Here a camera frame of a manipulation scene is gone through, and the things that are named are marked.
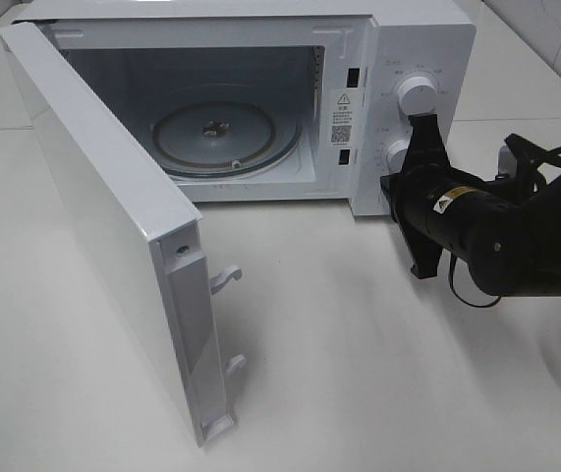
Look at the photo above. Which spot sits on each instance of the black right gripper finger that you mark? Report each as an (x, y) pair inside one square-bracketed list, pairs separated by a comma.
[(425, 146), (425, 253)]

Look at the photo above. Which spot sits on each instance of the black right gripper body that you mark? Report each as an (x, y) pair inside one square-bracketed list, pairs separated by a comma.
[(440, 209)]

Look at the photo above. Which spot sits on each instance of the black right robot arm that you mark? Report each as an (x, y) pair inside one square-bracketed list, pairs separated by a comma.
[(507, 231)]

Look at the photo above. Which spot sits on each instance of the lower white microwave knob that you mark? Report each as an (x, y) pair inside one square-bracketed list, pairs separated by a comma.
[(395, 155)]

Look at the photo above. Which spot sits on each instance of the white microwave knob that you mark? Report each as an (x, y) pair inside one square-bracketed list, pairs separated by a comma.
[(395, 155), (417, 95)]

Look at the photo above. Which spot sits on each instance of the upper white microwave knob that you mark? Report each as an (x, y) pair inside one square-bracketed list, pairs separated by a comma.
[(417, 95)]

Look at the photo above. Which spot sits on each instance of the white microwave oven body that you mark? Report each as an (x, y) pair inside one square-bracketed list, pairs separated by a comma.
[(334, 65)]

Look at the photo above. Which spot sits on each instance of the glass microwave turntable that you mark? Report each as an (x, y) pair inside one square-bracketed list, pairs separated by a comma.
[(223, 138)]

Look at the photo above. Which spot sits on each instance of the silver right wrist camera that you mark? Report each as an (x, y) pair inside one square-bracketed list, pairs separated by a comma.
[(506, 164)]

